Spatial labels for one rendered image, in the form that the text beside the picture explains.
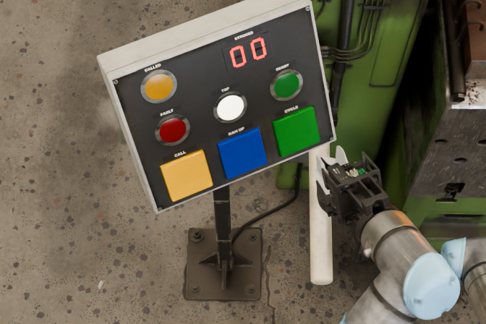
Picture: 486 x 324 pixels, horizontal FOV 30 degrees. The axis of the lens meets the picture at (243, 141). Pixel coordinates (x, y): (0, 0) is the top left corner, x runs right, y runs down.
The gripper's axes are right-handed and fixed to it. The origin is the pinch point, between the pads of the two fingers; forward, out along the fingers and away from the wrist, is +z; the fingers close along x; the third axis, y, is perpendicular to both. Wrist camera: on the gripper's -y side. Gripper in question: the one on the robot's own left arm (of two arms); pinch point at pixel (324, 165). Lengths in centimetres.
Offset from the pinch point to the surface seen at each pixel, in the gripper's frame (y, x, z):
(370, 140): -49, -33, 60
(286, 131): 1.3, 2.1, 10.5
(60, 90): -46, 33, 133
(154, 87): 18.4, 20.9, 10.8
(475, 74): -6.2, -36.9, 15.1
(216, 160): 0.5, 14.6, 11.2
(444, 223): -75, -46, 49
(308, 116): 2.6, -2.3, 10.5
